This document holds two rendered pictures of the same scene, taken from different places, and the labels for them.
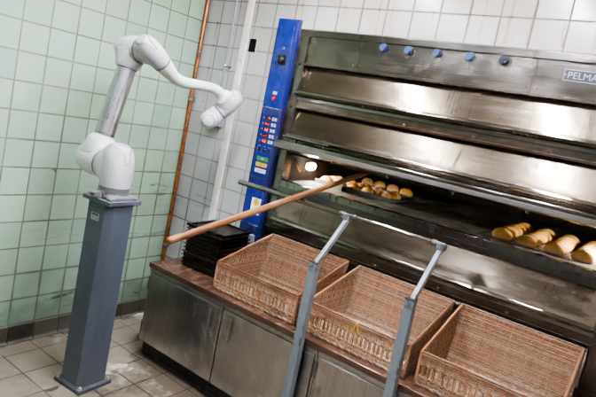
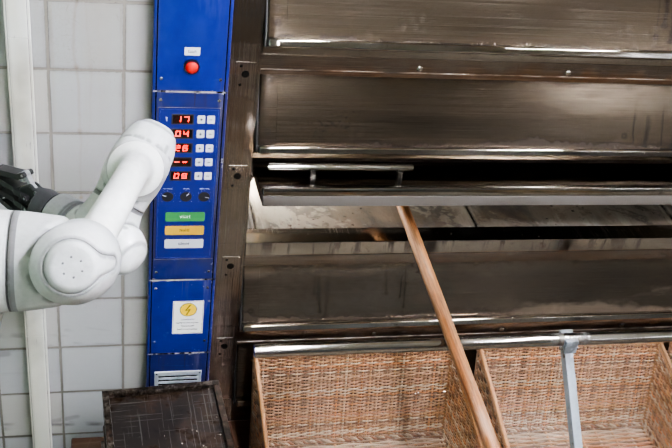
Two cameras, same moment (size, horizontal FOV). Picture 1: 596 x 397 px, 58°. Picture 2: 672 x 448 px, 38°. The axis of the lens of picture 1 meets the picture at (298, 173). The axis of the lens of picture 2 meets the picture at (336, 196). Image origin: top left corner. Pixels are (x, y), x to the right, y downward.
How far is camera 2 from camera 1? 2.54 m
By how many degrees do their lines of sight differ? 53
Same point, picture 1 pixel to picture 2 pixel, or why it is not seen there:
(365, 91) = (472, 13)
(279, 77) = (200, 7)
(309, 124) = (312, 107)
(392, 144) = (541, 118)
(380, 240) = (513, 290)
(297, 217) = (310, 304)
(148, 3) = not seen: outside the picture
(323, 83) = (342, 4)
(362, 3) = not seen: outside the picture
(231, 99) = (166, 166)
